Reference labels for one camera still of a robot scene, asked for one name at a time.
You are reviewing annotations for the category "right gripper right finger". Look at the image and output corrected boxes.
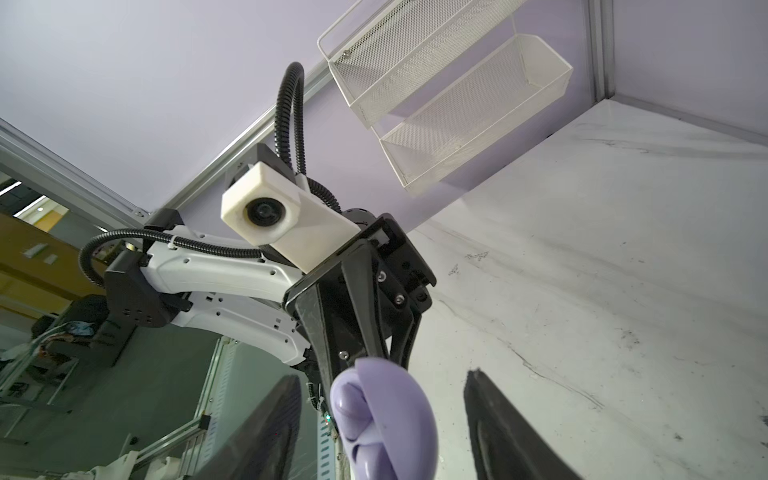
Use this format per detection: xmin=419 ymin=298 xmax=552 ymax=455
xmin=463 ymin=370 xmax=580 ymax=480

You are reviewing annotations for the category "white mesh shelf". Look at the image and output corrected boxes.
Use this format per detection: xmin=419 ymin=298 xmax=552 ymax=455
xmin=317 ymin=1 xmax=523 ymax=128
xmin=379 ymin=34 xmax=573 ymax=197

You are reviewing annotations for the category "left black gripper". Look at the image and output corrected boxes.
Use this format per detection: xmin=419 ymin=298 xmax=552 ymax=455
xmin=283 ymin=214 xmax=437 ymax=390

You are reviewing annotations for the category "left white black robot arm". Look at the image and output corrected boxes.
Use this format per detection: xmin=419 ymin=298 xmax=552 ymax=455
xmin=78 ymin=62 xmax=437 ymax=394

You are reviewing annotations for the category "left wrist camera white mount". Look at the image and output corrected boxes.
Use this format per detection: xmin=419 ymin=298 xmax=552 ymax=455
xmin=221 ymin=143 xmax=360 ymax=273

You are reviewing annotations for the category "lilac round disc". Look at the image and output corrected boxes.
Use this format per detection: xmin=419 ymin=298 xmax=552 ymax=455
xmin=330 ymin=357 xmax=439 ymax=480

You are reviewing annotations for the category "white mesh shelf upper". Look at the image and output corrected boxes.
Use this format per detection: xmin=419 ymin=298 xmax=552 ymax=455
xmin=317 ymin=1 xmax=523 ymax=128

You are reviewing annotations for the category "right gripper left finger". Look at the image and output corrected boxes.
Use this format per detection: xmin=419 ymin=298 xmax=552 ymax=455
xmin=194 ymin=375 xmax=302 ymax=480

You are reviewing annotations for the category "white mesh shelf lower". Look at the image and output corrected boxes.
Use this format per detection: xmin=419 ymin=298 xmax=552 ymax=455
xmin=379 ymin=34 xmax=573 ymax=197

